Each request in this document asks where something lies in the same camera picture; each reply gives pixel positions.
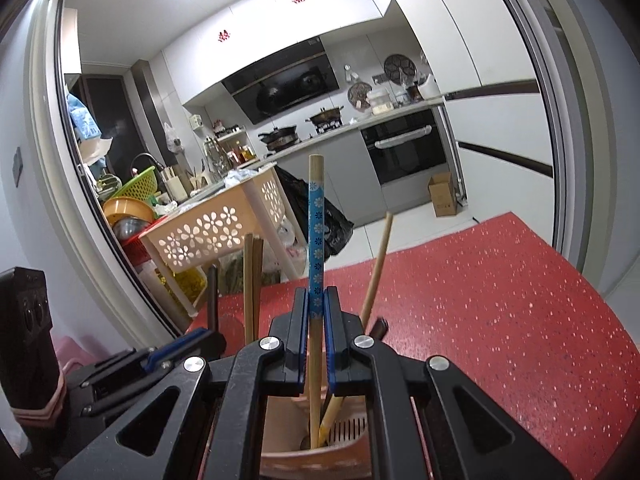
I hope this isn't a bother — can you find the curved bamboo chopstick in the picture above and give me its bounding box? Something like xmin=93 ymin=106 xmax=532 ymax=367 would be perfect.
xmin=317 ymin=212 xmax=394 ymax=446

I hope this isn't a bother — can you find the clear black handled spoon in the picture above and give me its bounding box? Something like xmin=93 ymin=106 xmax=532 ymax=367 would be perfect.
xmin=206 ymin=264 xmax=219 ymax=333

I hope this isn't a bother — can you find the short wooden chopstick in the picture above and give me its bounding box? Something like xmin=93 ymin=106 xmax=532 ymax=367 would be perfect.
xmin=253 ymin=236 xmax=264 ymax=340

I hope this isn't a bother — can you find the blue patterned wooden chopstick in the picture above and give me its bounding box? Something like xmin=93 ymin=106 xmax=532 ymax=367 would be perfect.
xmin=308 ymin=154 xmax=324 ymax=450

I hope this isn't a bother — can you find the plain wooden chopstick long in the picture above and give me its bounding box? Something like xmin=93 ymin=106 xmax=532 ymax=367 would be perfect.
xmin=243 ymin=233 xmax=254 ymax=344

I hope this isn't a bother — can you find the pink plastic stool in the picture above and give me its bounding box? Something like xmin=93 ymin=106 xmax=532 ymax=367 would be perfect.
xmin=52 ymin=336 xmax=98 ymax=375

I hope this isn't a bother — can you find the beige utensil holder caddy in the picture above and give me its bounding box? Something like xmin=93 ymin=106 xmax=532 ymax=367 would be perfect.
xmin=199 ymin=383 xmax=432 ymax=480

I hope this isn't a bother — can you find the beige flower pattern cart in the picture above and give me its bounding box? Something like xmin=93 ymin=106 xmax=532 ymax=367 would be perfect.
xmin=140 ymin=162 xmax=307 ymax=318

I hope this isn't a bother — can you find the green plastic basket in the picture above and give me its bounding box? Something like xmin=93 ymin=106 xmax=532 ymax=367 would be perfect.
xmin=111 ymin=167 xmax=158 ymax=202

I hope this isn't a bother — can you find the black garbage bag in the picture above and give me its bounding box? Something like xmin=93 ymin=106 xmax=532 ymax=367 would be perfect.
xmin=274 ymin=164 xmax=356 ymax=261

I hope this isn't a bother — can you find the cardboard box on floor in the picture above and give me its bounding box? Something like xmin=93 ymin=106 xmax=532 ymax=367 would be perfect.
xmin=427 ymin=172 xmax=458 ymax=217

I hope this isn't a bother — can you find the built-in black oven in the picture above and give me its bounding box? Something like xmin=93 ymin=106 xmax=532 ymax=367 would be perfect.
xmin=361 ymin=108 xmax=446 ymax=185

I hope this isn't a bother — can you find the black range hood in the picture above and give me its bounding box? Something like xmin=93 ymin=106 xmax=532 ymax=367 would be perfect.
xmin=222 ymin=36 xmax=338 ymax=125

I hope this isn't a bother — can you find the white refrigerator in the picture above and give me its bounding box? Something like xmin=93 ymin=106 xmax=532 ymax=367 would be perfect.
xmin=374 ymin=0 xmax=555 ymax=243

